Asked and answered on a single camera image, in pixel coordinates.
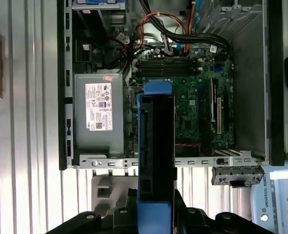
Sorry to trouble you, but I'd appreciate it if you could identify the white expansion slot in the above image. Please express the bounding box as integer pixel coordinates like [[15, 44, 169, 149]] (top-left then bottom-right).
[[215, 97, 222, 132]]

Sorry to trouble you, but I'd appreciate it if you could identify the silver disk bay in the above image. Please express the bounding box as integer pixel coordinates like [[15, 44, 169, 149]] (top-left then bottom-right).
[[197, 0, 266, 43]]

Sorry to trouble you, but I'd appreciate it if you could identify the black graphics card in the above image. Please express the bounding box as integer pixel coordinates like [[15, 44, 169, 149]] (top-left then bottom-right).
[[199, 77, 220, 156]]

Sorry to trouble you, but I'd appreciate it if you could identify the grey expansion latch bracket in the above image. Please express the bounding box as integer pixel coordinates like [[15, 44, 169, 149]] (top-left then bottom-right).
[[211, 165, 266, 188]]

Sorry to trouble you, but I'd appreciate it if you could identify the grey power supply unit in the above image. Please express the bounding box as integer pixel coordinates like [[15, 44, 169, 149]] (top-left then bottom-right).
[[74, 74, 124, 158]]

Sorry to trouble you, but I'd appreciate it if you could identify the grey parts rack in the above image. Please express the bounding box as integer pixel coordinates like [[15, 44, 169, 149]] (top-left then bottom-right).
[[91, 169, 139, 213]]

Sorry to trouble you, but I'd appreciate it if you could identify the hard disk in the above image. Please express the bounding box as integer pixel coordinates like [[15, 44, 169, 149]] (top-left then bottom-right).
[[136, 79, 178, 234]]

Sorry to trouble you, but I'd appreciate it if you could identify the white purple wire bundle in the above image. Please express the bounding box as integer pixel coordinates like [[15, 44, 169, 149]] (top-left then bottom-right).
[[161, 31, 174, 54]]

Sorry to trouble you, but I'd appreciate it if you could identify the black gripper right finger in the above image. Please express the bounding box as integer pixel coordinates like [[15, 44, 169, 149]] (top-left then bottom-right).
[[175, 189, 267, 234]]

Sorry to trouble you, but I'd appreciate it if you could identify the black PC case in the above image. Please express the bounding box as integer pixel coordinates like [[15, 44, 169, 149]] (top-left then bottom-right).
[[57, 0, 285, 171]]

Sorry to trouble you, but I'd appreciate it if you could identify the blue drive latch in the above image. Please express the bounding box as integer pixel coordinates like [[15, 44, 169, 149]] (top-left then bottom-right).
[[77, 0, 125, 5]]

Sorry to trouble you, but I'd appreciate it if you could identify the pale blue teach pendant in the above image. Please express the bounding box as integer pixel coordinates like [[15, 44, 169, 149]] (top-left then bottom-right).
[[252, 170, 288, 234]]

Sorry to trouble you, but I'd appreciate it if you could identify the black RAM slot bank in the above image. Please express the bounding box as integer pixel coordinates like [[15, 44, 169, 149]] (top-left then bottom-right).
[[136, 59, 199, 77]]

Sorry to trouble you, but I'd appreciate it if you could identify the thin red wire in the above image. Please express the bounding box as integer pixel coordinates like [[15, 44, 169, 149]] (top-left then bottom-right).
[[175, 143, 200, 150]]

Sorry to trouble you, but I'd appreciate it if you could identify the silver drive cage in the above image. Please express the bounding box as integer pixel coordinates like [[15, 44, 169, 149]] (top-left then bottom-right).
[[72, 0, 132, 19]]

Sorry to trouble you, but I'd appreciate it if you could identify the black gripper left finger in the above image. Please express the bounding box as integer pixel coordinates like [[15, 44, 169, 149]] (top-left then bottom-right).
[[45, 188, 138, 234]]

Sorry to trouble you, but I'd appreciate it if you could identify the green motherboard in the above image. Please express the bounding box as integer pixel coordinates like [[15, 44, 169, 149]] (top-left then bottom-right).
[[128, 46, 235, 156]]

